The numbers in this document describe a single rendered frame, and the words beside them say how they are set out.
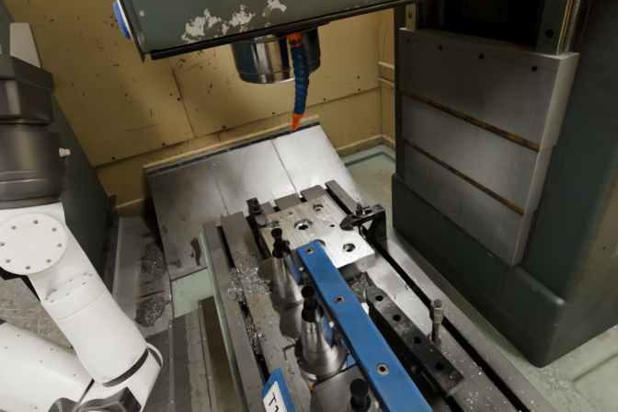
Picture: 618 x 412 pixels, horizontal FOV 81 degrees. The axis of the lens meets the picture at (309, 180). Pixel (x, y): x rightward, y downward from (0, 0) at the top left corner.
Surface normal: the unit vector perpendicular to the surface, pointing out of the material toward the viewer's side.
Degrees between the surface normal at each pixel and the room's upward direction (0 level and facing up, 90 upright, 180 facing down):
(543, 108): 90
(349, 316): 0
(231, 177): 25
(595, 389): 0
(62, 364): 43
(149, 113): 90
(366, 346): 0
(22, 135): 74
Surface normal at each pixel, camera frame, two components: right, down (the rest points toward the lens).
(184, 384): -0.18, -0.89
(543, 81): -0.93, 0.29
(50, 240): 0.59, 0.04
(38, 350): 0.54, -0.80
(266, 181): 0.03, -0.58
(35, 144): 0.83, 0.00
